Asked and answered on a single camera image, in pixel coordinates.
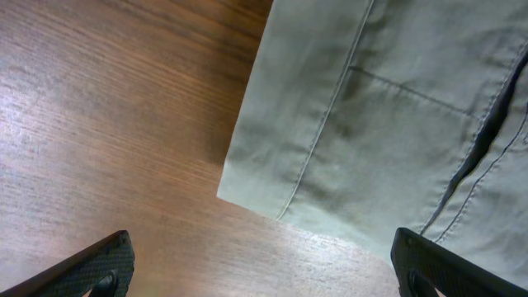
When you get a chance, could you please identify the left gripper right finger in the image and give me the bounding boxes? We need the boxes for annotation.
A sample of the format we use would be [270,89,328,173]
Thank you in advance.
[390,228,527,297]

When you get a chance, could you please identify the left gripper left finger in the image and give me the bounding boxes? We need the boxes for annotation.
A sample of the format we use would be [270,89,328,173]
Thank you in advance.
[1,230,135,297]

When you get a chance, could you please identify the khaki green cargo shorts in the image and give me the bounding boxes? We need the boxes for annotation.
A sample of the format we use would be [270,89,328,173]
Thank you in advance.
[218,0,527,287]

